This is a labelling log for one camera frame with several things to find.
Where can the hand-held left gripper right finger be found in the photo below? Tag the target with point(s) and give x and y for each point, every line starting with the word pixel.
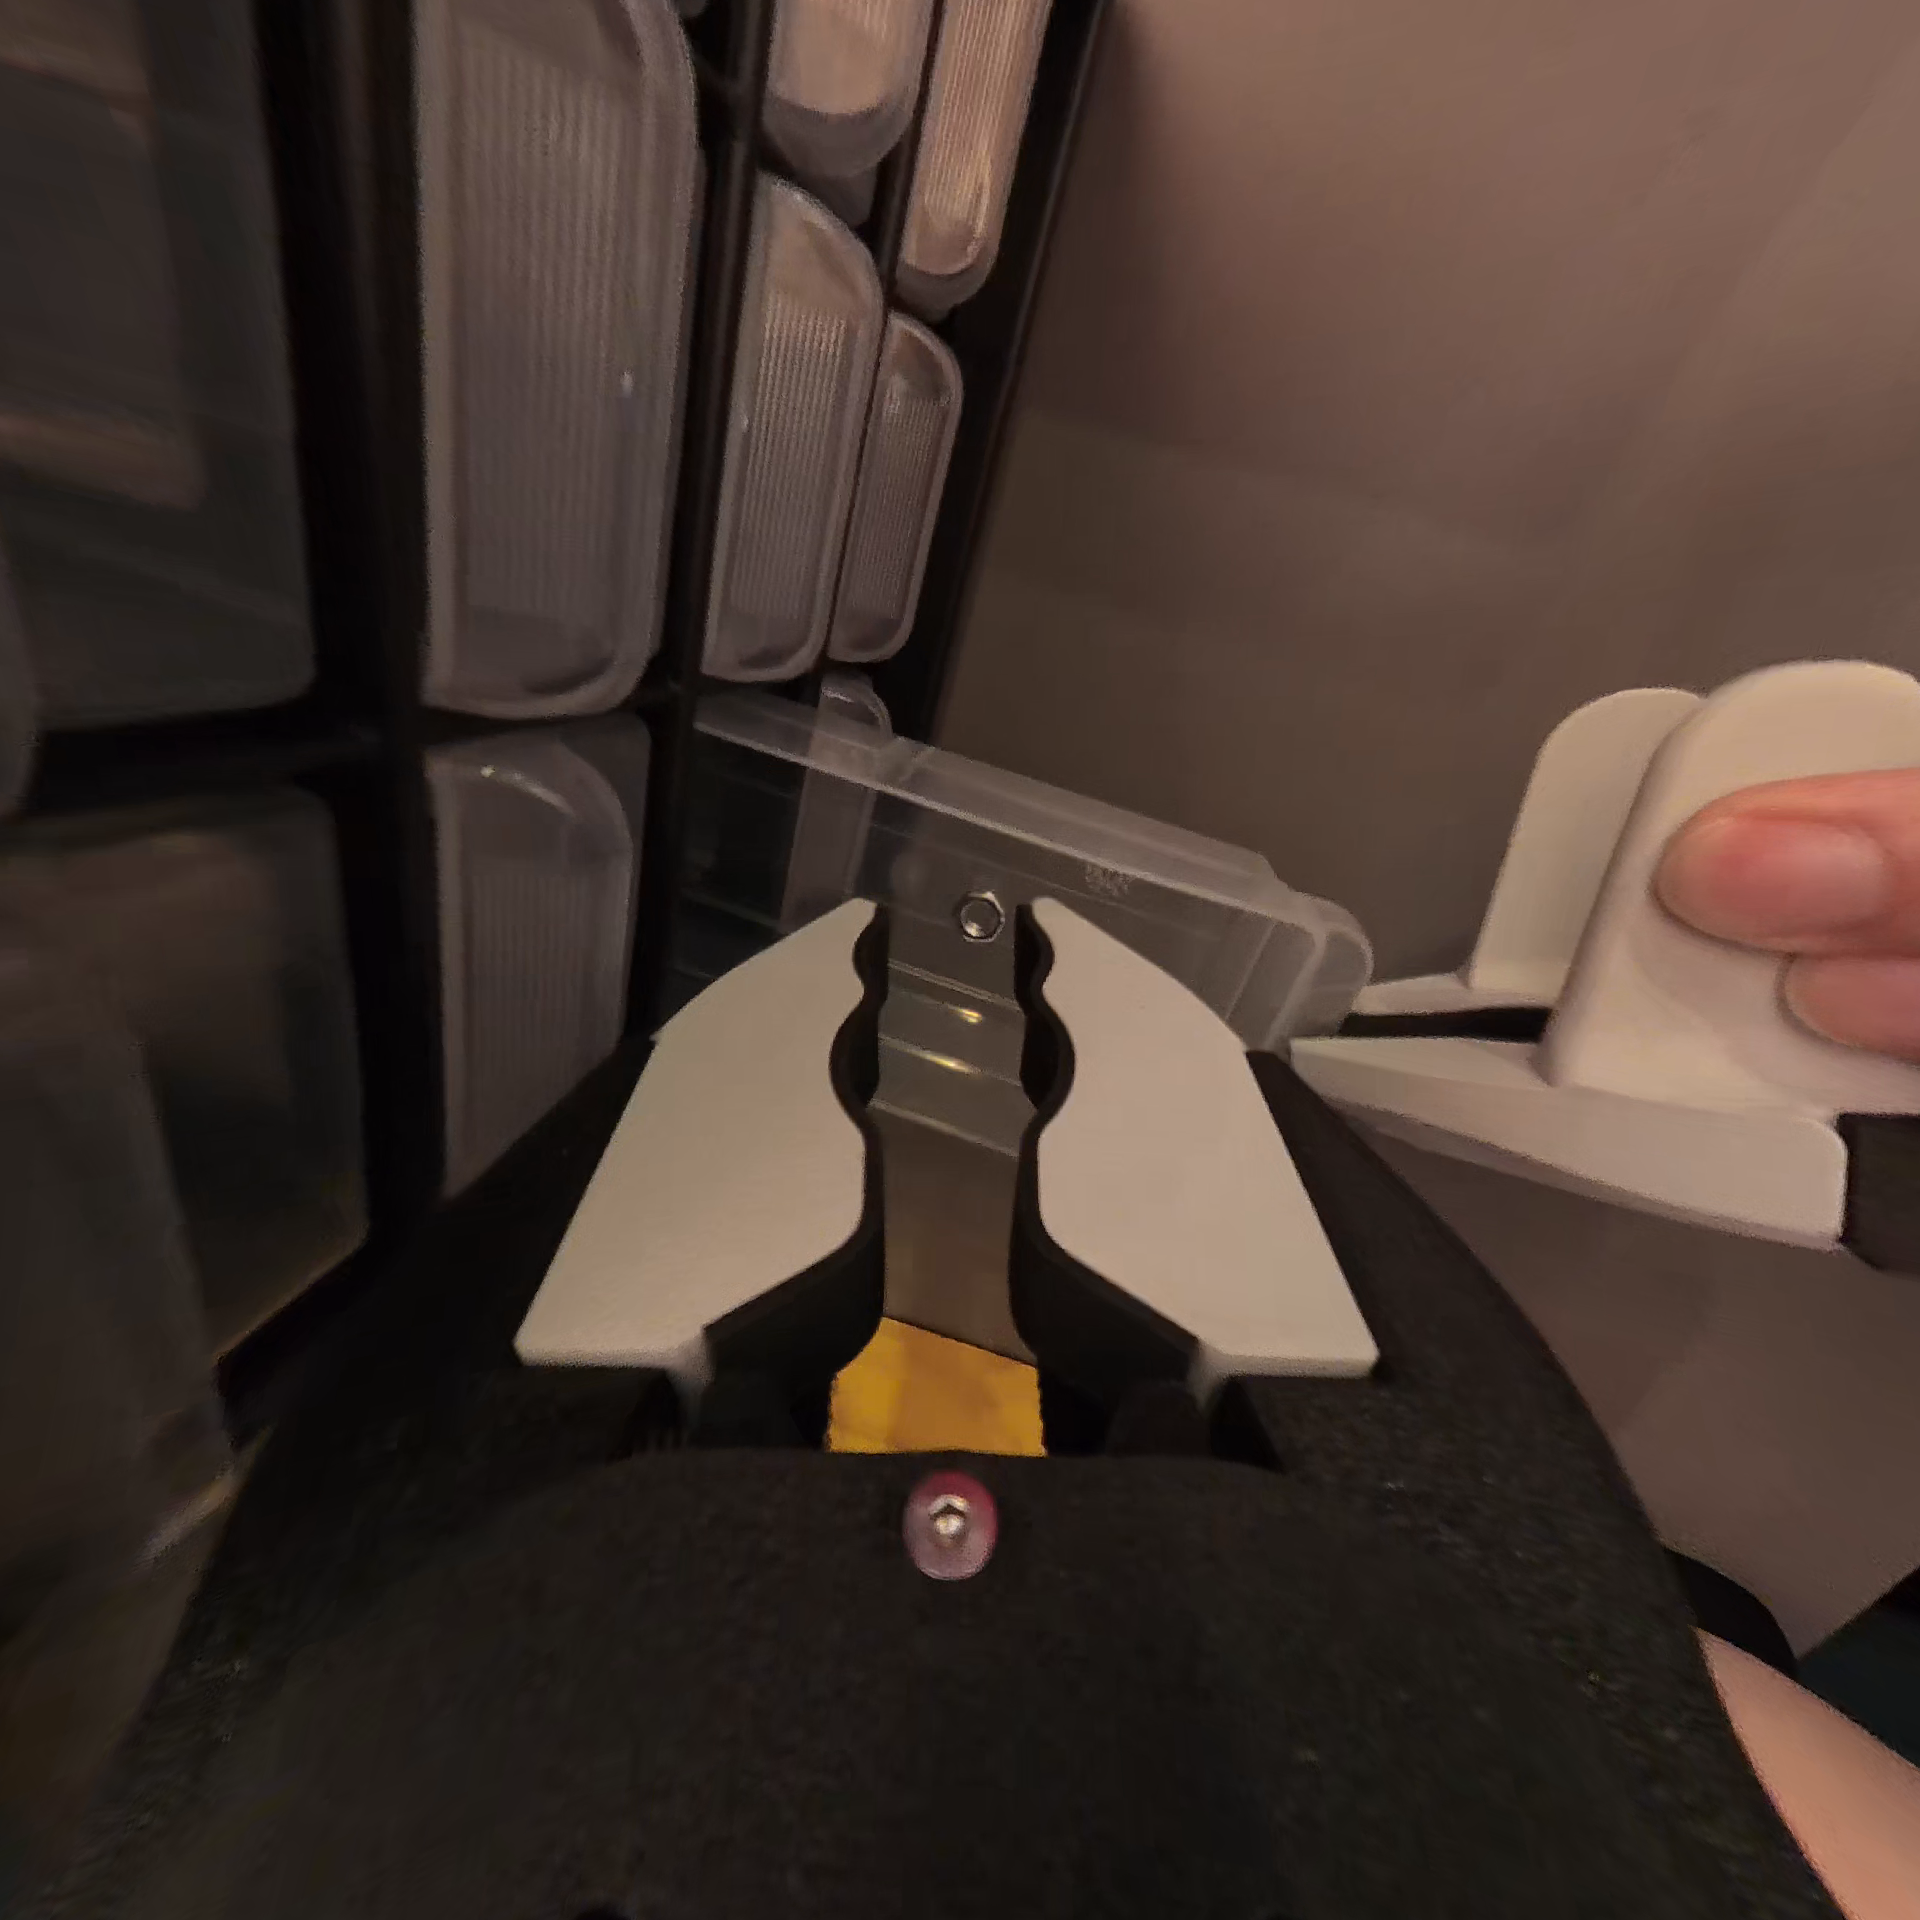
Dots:
pixel 1199 1199

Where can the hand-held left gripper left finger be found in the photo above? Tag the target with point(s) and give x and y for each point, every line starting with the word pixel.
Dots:
pixel 708 1199

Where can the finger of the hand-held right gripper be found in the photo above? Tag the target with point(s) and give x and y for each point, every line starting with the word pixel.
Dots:
pixel 1621 1123
pixel 1562 857

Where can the yellow plastic bin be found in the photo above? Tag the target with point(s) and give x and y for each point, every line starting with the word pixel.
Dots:
pixel 938 1404

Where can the clear plastic drawer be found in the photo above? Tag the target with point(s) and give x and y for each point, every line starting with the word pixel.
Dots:
pixel 1141 857

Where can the small metal nut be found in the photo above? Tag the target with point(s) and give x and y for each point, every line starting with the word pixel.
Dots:
pixel 965 917

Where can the black drawer cabinet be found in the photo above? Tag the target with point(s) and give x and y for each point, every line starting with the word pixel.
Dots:
pixel 362 752

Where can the person's right hand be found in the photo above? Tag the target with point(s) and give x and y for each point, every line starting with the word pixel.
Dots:
pixel 1801 886

